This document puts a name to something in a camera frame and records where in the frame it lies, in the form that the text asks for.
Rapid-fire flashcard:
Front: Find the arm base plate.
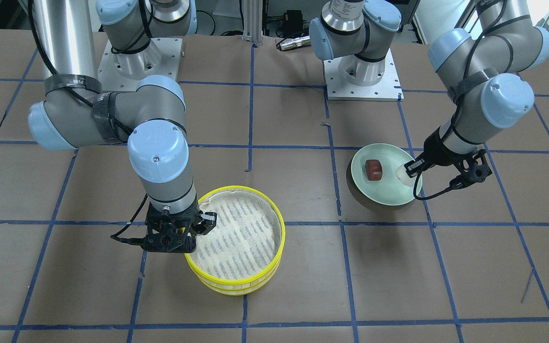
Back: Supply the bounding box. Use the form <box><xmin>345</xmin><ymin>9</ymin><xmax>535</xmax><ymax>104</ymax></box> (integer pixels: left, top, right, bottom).
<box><xmin>98</xmin><ymin>37</ymin><xmax>184</xmax><ymax>92</ymax></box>
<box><xmin>323</xmin><ymin>50</ymin><xmax>405</xmax><ymax>101</ymax></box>

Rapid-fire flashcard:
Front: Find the aluminium frame post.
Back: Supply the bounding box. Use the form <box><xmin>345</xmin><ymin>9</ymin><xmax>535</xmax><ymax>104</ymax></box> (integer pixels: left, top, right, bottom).
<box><xmin>240</xmin><ymin>0</ymin><xmax>265</xmax><ymax>46</ymax></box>

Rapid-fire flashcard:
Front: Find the light green plate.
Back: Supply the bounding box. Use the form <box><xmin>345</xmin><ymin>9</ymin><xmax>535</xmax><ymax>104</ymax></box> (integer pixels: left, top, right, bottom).
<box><xmin>345</xmin><ymin>143</ymin><xmax>416</xmax><ymax>210</ymax></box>

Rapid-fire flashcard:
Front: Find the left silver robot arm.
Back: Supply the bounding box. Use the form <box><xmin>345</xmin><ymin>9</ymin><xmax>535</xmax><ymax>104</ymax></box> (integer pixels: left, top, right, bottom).
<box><xmin>309</xmin><ymin>0</ymin><xmax>549</xmax><ymax>182</ymax></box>

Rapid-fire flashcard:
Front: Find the yellow steamer layer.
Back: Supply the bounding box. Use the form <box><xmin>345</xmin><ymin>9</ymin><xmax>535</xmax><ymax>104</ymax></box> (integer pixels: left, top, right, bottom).
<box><xmin>187</xmin><ymin>256</ymin><xmax>280</xmax><ymax>296</ymax></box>
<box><xmin>185</xmin><ymin>185</ymin><xmax>286</xmax><ymax>284</ymax></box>

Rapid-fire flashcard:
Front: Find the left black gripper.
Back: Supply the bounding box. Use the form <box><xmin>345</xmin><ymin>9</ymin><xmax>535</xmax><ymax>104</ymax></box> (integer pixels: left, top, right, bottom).
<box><xmin>404</xmin><ymin>128</ymin><xmax>468</xmax><ymax>178</ymax></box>

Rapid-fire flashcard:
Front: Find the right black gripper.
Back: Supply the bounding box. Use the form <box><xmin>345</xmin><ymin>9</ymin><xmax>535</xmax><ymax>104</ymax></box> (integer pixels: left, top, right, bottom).
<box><xmin>142</xmin><ymin>204</ymin><xmax>217</xmax><ymax>253</ymax></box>

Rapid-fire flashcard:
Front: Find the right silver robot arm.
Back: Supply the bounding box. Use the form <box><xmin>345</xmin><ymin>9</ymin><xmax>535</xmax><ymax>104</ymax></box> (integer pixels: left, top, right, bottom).
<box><xmin>27</xmin><ymin>0</ymin><xmax>216</xmax><ymax>252</ymax></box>

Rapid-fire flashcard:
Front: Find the brown bun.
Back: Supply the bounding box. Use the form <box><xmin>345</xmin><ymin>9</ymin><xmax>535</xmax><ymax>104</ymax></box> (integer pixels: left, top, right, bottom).
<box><xmin>364</xmin><ymin>159</ymin><xmax>383</xmax><ymax>182</ymax></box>

